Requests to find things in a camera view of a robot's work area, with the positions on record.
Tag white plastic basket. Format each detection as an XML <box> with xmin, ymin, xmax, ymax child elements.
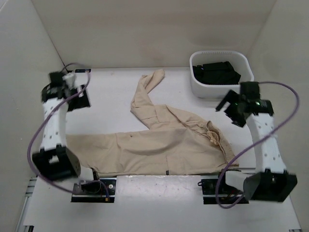
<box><xmin>189</xmin><ymin>50</ymin><xmax>254</xmax><ymax>98</ymax></box>

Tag black folded trousers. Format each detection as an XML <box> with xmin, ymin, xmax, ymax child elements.
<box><xmin>192</xmin><ymin>61</ymin><xmax>241</xmax><ymax>85</ymax></box>

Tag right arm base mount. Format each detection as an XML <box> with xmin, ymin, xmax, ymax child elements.
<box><xmin>197</xmin><ymin>170</ymin><xmax>249</xmax><ymax>205</ymax></box>

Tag beige trousers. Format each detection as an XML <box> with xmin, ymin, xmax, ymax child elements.
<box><xmin>66</xmin><ymin>70</ymin><xmax>239</xmax><ymax>177</ymax></box>

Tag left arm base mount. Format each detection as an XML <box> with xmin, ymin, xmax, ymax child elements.
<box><xmin>71</xmin><ymin>178</ymin><xmax>117</xmax><ymax>203</ymax></box>

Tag dark corner label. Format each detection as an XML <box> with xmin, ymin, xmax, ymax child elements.
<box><xmin>74</xmin><ymin>69</ymin><xmax>91</xmax><ymax>73</ymax></box>

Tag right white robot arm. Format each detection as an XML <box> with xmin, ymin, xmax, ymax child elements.
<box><xmin>215</xmin><ymin>82</ymin><xmax>300</xmax><ymax>208</ymax></box>

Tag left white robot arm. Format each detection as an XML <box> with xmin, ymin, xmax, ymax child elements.
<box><xmin>32</xmin><ymin>71</ymin><xmax>101</xmax><ymax>193</ymax></box>

